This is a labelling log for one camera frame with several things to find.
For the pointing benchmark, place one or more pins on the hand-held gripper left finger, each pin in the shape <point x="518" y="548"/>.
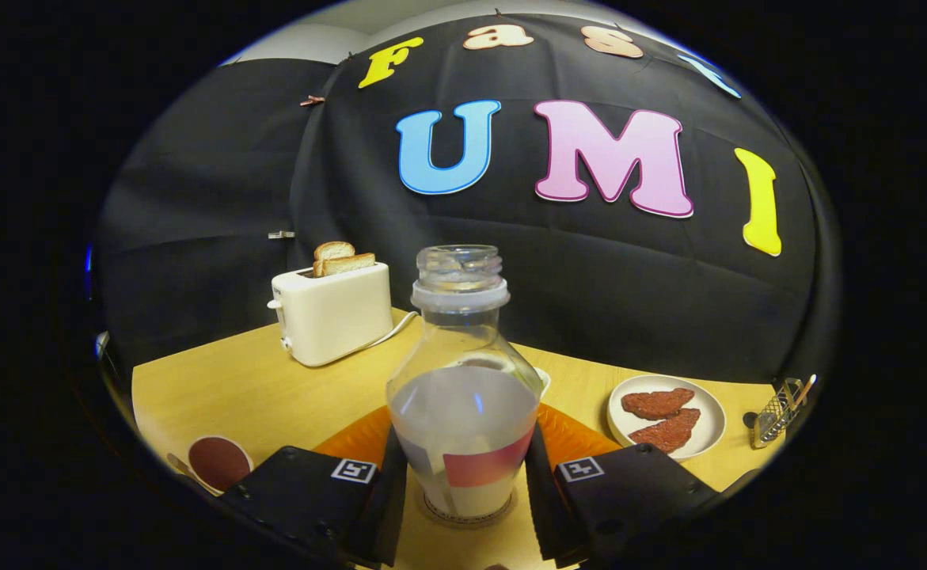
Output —
<point x="388" y="514"/>

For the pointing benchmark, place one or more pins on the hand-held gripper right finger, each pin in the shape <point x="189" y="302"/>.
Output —
<point x="544" y="518"/>

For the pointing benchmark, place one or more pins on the round wooden coaster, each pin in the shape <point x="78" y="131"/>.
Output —
<point x="467" y="523"/>

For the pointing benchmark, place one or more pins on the clear plastic juice bottle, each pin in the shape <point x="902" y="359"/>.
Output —
<point x="463" y="412"/>

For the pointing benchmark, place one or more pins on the white divided snack tray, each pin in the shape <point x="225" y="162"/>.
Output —
<point x="543" y="381"/>

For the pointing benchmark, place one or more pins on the brown meat piece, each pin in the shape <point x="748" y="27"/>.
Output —
<point x="669" y="433"/>
<point x="657" y="404"/>

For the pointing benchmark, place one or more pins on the wooden table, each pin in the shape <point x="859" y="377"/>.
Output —
<point x="273" y="396"/>

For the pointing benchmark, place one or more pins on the round white plate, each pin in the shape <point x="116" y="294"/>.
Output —
<point x="712" y="419"/>

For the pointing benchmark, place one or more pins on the white toaster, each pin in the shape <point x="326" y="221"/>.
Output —
<point x="336" y="317"/>

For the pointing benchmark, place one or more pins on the black backdrop cloth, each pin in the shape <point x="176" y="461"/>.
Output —
<point x="510" y="277"/>

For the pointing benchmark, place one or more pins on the toast slice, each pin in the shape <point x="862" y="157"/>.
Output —
<point x="348" y="264"/>
<point x="333" y="250"/>

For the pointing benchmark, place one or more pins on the copper cloth clip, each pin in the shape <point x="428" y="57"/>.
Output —
<point x="313" y="100"/>

